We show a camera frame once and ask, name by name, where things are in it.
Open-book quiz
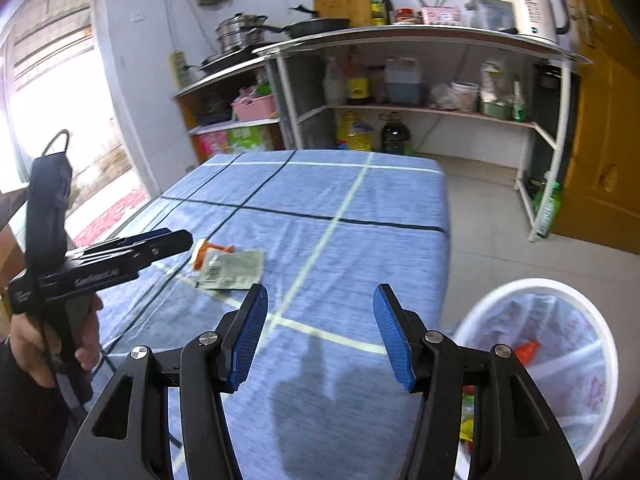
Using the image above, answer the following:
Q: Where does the blue checked tablecloth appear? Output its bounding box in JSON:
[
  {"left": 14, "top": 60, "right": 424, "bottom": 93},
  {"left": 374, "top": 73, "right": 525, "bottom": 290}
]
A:
[{"left": 95, "top": 149, "right": 451, "bottom": 480}]

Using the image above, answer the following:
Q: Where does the person's left forearm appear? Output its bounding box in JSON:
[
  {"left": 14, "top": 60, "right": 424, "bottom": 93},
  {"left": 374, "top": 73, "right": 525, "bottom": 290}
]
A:
[{"left": 0, "top": 340, "right": 76, "bottom": 480}]

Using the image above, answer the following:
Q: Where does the white electric kettle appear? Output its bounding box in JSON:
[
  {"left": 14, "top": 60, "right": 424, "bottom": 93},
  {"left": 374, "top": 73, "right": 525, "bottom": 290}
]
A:
[{"left": 505, "top": 0, "right": 571, "bottom": 45}]

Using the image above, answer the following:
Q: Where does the pink utensil holder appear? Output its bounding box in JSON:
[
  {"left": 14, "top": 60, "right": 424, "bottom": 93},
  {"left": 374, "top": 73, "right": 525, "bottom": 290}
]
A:
[{"left": 420, "top": 6, "right": 463, "bottom": 26}]

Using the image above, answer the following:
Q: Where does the dark oil jug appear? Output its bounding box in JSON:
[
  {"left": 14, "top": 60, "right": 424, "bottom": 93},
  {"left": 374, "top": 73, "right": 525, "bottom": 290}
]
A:
[{"left": 380, "top": 112, "right": 413, "bottom": 155}]

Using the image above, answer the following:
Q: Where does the blue plastic jug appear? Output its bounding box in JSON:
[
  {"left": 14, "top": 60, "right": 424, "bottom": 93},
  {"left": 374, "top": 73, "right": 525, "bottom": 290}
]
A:
[{"left": 385, "top": 57, "right": 423, "bottom": 105}]

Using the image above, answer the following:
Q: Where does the wooden side cabinet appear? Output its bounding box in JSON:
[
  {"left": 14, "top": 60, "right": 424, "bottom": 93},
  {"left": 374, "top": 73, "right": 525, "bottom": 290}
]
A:
[{"left": 171, "top": 57, "right": 283, "bottom": 166}]

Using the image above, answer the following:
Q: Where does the white green plastic bag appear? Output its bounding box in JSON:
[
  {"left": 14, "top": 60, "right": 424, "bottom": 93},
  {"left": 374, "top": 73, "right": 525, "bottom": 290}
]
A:
[{"left": 481, "top": 61, "right": 506, "bottom": 103}]

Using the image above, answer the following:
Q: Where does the white bin with liner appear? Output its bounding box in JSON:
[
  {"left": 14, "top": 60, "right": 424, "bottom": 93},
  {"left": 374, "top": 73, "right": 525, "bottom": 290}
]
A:
[{"left": 452, "top": 277, "right": 618, "bottom": 480}]

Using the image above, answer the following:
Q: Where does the white plastic tub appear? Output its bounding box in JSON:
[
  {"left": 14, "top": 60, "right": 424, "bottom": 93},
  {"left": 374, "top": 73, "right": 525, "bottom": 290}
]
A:
[{"left": 450, "top": 81, "right": 480, "bottom": 111}]

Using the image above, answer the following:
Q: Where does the green plastic bowl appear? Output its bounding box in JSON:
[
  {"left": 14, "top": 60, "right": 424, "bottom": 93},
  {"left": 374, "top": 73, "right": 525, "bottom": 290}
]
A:
[{"left": 477, "top": 97, "right": 512, "bottom": 116}]

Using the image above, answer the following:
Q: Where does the black frying pan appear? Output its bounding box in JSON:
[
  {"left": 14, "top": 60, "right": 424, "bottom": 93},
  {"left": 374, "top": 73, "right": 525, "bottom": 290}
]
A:
[{"left": 260, "top": 6, "right": 351, "bottom": 40}]

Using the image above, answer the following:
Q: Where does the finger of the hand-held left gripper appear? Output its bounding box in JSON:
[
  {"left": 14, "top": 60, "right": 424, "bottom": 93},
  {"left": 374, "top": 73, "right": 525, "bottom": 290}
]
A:
[
  {"left": 115, "top": 230, "right": 193, "bottom": 263},
  {"left": 67, "top": 228, "right": 173, "bottom": 252}
]

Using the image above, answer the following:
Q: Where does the clear plastic bottle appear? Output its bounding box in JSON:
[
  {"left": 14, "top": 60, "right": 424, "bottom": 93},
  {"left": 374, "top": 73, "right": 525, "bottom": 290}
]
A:
[{"left": 322, "top": 57, "right": 347, "bottom": 106}]

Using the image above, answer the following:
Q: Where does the person's left hand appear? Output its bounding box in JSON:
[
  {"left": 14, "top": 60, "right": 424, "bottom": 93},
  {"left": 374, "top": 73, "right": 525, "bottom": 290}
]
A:
[{"left": 7, "top": 294, "right": 105, "bottom": 389}]

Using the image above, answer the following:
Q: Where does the pink plastic basket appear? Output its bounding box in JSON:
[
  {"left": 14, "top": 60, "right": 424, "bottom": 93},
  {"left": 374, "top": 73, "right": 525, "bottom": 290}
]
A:
[{"left": 231, "top": 92, "right": 277, "bottom": 122}]

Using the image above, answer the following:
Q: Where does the clear plastic container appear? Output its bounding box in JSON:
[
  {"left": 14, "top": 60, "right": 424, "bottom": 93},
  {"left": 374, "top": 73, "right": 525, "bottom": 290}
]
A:
[{"left": 470, "top": 0, "right": 516, "bottom": 31}]

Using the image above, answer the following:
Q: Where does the red doormat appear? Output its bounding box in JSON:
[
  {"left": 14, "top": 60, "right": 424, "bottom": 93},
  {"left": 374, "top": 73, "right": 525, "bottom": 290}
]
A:
[{"left": 74, "top": 187, "right": 146, "bottom": 248}]

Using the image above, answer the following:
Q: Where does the black induction cooker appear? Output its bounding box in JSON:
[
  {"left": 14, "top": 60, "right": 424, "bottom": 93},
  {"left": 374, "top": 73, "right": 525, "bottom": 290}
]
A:
[{"left": 199, "top": 46, "right": 266, "bottom": 73}]

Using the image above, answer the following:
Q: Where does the dark yellow-label sauce bottle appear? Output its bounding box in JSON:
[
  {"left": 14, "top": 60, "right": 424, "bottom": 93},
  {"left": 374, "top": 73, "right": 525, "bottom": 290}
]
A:
[{"left": 346, "top": 47, "right": 372, "bottom": 106}]

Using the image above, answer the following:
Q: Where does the white metal shelf rack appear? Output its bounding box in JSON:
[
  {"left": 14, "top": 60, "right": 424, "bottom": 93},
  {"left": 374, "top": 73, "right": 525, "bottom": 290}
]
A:
[{"left": 252, "top": 25, "right": 593, "bottom": 243}]

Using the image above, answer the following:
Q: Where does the steel pot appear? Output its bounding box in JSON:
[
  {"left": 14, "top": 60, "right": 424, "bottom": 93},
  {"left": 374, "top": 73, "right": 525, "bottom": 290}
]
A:
[{"left": 215, "top": 12, "right": 268, "bottom": 51}]

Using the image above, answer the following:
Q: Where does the white orange sauce packet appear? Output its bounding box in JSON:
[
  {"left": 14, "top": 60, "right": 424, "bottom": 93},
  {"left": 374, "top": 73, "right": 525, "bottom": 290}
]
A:
[{"left": 192, "top": 240, "right": 266, "bottom": 292}]

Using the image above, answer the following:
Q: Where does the orange wooden door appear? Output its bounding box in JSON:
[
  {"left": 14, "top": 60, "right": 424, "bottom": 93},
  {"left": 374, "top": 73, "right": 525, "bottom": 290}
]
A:
[{"left": 552, "top": 0, "right": 640, "bottom": 256}]

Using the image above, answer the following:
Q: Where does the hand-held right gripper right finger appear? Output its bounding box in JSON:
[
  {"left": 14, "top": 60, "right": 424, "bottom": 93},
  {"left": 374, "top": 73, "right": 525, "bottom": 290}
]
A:
[{"left": 374, "top": 283, "right": 583, "bottom": 480}]

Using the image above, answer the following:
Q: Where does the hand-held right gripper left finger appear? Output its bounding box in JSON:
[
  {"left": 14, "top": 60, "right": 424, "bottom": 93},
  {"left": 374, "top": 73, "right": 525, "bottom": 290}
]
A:
[{"left": 57, "top": 282, "right": 269, "bottom": 480}]

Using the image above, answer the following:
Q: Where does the pink printed box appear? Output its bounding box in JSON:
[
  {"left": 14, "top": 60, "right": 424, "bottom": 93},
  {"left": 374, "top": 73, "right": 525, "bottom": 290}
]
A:
[{"left": 192, "top": 132, "right": 230, "bottom": 161}]

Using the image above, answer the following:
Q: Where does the green dish soap bottle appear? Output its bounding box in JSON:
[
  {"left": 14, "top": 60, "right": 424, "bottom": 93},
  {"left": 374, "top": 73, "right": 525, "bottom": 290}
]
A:
[{"left": 511, "top": 77, "right": 528, "bottom": 122}]

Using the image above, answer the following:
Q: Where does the yellow oil bottle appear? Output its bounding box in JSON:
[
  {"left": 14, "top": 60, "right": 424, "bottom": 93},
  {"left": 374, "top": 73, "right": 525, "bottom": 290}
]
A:
[{"left": 336, "top": 110, "right": 375, "bottom": 152}]

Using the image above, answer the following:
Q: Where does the green printed carton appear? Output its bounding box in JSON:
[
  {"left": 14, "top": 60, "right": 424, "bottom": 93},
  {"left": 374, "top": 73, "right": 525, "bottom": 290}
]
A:
[{"left": 227, "top": 124, "right": 281, "bottom": 155}]

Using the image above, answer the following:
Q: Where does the green plastic bottle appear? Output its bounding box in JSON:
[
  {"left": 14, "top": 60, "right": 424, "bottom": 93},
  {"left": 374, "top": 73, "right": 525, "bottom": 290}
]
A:
[{"left": 532, "top": 180, "right": 563, "bottom": 238}]

